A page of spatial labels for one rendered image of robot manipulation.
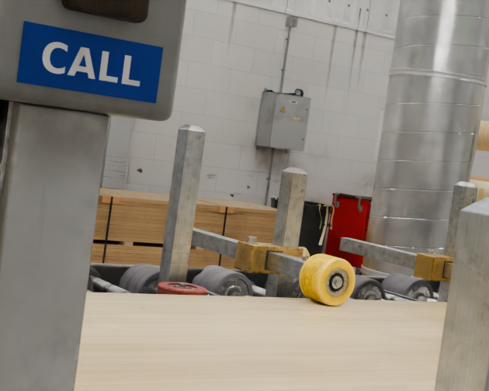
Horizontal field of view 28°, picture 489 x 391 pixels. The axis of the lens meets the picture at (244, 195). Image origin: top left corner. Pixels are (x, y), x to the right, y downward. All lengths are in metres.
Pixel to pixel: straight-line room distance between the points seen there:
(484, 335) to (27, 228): 0.25
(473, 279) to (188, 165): 1.17
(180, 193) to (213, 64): 7.17
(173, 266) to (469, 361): 1.18
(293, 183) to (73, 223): 1.42
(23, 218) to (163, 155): 8.23
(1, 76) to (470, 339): 0.29
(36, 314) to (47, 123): 0.07
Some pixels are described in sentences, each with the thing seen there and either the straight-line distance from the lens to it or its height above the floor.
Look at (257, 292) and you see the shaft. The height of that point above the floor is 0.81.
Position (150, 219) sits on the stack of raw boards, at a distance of 7.10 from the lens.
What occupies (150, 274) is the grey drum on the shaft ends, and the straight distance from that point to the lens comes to 2.08.
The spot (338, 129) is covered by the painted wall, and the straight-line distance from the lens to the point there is 9.65.
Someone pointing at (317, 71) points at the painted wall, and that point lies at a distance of 9.46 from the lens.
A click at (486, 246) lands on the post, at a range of 0.51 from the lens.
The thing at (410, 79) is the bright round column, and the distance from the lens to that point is 4.80.
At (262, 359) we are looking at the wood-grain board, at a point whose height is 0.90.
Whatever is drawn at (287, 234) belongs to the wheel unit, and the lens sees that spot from 1.78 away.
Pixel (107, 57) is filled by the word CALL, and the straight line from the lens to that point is 0.34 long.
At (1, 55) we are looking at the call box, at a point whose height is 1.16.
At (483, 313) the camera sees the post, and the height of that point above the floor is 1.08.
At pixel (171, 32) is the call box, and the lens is 0.35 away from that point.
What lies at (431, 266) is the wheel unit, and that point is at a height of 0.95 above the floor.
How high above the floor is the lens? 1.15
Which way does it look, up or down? 3 degrees down
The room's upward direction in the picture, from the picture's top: 8 degrees clockwise
